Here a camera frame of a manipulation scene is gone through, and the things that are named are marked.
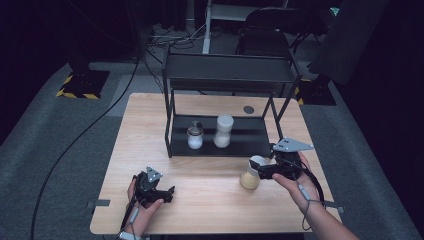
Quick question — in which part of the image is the black two-tier metal rack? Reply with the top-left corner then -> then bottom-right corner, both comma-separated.
162,51 -> 304,159

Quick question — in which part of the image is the black folding chair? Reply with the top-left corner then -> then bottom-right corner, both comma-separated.
234,7 -> 322,58

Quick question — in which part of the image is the bundle of floor cables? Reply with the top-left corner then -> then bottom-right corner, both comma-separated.
145,22 -> 208,52

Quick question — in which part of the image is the left hand-held gripper cable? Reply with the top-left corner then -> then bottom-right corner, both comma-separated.
119,196 -> 140,234

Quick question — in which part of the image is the person's left hand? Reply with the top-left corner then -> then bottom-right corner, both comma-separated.
126,178 -> 165,233

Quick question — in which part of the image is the waisted jar with white lid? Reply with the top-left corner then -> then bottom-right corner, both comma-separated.
213,114 -> 235,149

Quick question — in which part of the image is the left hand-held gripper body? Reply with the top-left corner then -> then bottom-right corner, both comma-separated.
134,165 -> 168,205

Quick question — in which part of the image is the long black floor cable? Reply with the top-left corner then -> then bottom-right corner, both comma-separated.
29,49 -> 143,240

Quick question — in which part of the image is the white metal stand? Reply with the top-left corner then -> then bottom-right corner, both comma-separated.
202,0 -> 290,55

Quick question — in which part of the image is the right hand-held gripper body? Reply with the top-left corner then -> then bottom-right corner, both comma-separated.
258,137 -> 315,182

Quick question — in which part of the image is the person's right hand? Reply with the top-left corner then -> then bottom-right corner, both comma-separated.
272,151 -> 323,215

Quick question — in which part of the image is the hand-held gripper cable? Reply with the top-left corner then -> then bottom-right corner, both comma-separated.
283,159 -> 326,232
119,196 -> 140,234

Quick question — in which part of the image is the grey table edge clip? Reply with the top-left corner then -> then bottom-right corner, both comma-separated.
86,198 -> 111,210
321,199 -> 346,214

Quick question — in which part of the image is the right hand-held gripper cable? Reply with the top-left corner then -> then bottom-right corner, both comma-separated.
283,159 -> 326,232

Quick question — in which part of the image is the yellow-black striped floor plate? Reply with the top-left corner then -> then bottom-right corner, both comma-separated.
294,78 -> 337,107
55,69 -> 111,100

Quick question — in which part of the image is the jar with yellowish powder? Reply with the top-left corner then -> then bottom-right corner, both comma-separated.
240,155 -> 268,191

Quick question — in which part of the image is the glass shaker with metal lid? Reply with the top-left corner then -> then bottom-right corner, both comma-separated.
186,120 -> 204,150

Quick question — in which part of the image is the dark grey curtain panel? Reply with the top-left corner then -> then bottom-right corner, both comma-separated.
308,0 -> 390,86

